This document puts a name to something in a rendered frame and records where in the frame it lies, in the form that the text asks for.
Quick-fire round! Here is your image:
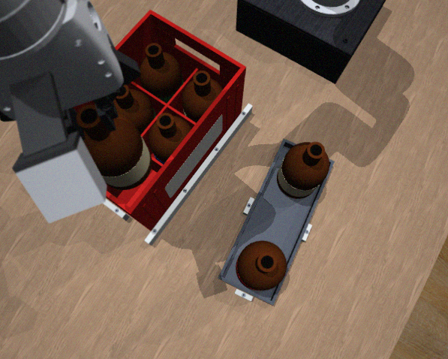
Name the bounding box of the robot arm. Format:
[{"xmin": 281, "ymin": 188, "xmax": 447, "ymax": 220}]
[{"xmin": 0, "ymin": 0, "xmax": 359, "ymax": 223}]

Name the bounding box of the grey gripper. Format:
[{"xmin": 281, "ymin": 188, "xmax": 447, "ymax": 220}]
[{"xmin": 0, "ymin": 0, "xmax": 141, "ymax": 141}]

